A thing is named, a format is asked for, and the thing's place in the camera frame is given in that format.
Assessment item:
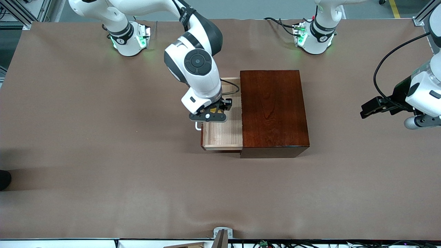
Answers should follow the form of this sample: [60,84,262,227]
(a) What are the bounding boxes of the light wooden drawer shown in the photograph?
[195,77,244,151]

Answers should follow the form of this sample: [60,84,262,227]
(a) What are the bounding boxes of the dark wooden drawer cabinet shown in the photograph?
[239,70,310,159]

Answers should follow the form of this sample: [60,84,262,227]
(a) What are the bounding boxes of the brown table mat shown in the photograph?
[0,18,441,240]

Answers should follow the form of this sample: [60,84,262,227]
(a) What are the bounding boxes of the grey-brown wedge board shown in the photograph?
[212,229,228,248]

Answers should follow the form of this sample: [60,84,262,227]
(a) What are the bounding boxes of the flat cardboard piece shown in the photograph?
[164,242,206,248]

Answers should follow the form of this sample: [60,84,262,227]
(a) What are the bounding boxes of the black rounded object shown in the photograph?
[0,170,12,191]

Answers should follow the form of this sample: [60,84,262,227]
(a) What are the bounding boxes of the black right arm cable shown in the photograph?
[220,79,240,95]

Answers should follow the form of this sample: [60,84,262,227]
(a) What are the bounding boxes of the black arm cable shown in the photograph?
[373,32,432,104]
[220,79,240,95]

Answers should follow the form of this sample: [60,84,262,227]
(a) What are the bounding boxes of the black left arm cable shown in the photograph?
[373,32,432,104]

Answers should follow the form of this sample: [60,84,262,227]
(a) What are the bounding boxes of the aluminium frame post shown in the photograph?
[413,0,432,27]

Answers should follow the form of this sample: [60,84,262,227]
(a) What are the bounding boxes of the black left base cables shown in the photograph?
[264,17,301,37]

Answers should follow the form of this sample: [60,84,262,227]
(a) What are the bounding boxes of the small metal clamp bracket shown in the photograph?
[213,227,234,239]

